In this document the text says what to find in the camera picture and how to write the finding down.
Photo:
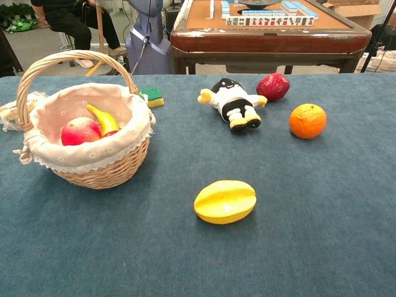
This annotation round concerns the orange fruit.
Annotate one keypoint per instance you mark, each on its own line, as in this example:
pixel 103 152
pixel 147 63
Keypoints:
pixel 307 121

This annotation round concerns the black and white plush doll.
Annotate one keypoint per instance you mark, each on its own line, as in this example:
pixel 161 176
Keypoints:
pixel 232 102

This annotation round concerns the dark red wrinkled fruit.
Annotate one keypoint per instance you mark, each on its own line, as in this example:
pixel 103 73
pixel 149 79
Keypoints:
pixel 273 87

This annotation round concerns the face-up mahjong tile row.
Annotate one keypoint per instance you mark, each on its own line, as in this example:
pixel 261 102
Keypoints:
pixel 269 21

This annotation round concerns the wicker basket with cloth liner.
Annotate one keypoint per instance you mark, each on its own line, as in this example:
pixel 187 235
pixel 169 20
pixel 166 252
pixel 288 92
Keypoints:
pixel 102 173

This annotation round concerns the green bag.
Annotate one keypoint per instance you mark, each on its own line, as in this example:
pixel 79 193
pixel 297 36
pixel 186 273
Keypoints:
pixel 18 24

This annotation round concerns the blue tablecloth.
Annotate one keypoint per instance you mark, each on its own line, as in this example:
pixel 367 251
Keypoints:
pixel 278 232

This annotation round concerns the person in black clothes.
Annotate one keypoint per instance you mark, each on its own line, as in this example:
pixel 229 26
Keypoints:
pixel 74 21

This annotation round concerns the brown mahjong table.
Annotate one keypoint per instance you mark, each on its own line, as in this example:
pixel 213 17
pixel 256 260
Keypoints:
pixel 263 41

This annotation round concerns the black tripod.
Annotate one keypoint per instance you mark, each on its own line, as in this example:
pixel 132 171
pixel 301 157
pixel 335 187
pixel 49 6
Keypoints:
pixel 368 57

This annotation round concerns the white plastic crate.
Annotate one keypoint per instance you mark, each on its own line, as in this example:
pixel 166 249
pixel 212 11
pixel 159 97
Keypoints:
pixel 383 63

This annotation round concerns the yellow starfruit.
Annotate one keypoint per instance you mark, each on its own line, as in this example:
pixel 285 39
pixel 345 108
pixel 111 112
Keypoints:
pixel 224 202

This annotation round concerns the cardboard box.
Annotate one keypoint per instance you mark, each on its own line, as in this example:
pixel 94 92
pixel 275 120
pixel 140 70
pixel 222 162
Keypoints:
pixel 355 12

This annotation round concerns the yellow banana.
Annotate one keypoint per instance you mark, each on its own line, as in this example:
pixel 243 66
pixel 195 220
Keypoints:
pixel 106 120

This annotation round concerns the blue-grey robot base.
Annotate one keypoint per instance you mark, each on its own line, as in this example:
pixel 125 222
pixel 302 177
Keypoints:
pixel 148 52

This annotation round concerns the clear bag of bread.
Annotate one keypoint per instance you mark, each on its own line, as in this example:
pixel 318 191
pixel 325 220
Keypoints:
pixel 9 115

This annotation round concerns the green and yellow sponge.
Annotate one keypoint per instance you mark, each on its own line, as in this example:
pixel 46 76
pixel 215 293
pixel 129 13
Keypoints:
pixel 153 96

